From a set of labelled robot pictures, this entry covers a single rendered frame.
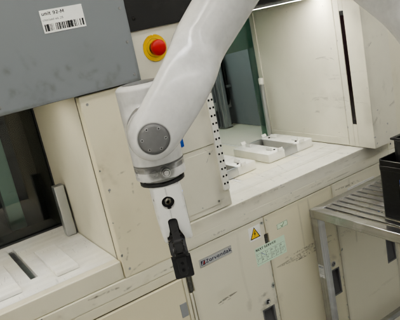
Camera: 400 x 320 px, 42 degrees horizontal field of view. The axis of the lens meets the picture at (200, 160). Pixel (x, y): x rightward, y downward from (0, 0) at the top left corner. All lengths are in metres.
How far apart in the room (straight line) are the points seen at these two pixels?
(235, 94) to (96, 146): 1.33
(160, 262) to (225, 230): 0.22
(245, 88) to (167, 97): 1.72
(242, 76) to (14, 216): 1.23
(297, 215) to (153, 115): 1.02
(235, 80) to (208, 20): 1.69
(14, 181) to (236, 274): 0.73
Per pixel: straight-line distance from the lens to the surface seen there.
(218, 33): 0.82
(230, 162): 1.83
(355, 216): 1.61
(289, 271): 1.73
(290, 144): 1.95
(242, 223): 1.56
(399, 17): 0.94
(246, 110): 2.49
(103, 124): 1.30
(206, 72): 0.78
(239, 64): 2.45
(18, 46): 1.23
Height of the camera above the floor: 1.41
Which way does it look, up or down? 15 degrees down
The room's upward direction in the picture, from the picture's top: 12 degrees counter-clockwise
